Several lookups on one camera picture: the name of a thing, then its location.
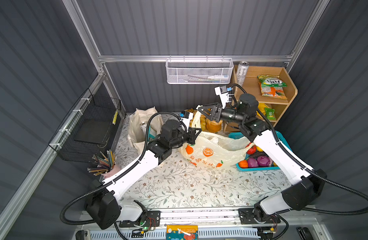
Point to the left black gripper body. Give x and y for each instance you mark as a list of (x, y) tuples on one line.
[(183, 138)]

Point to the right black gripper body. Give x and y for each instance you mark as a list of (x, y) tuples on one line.
[(227, 115)]

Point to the cream canvas tote bag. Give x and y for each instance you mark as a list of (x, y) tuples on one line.
[(137, 127)]

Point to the yellow translucent plastic bag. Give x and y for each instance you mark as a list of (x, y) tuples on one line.
[(213, 150)]

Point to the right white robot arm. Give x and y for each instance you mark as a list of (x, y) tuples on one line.
[(306, 185)]

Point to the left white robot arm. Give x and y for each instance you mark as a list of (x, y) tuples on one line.
[(106, 207)]

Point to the yellow snack packet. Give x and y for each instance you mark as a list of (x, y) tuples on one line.
[(262, 109)]

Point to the small green snack packet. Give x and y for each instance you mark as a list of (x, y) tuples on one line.
[(270, 114)]

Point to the wooden shelf unit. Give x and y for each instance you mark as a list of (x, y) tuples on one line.
[(251, 86)]

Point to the green snack bag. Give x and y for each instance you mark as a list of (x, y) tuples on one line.
[(271, 81)]

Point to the orange snack bag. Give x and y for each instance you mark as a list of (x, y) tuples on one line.
[(272, 92)]

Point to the toothpaste tube in basket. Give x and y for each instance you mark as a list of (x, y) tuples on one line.
[(220, 78)]

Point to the rear silver drink can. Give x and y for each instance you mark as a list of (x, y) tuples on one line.
[(241, 72)]

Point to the teal plastic basket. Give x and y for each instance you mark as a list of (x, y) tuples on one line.
[(253, 165)]

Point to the red toy tomato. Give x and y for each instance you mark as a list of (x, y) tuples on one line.
[(252, 150)]

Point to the purple toy onion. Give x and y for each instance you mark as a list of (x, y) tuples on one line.
[(264, 161)]

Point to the orange toy pumpkin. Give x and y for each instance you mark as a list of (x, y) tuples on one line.
[(243, 164)]

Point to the bundle of pencils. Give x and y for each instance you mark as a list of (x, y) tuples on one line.
[(102, 163)]

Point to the colourful box at front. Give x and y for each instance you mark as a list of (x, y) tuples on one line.
[(182, 232)]

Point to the white wire wall basket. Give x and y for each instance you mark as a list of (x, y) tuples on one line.
[(178, 69)]

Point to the black wire wall basket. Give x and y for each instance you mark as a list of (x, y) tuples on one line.
[(90, 130)]

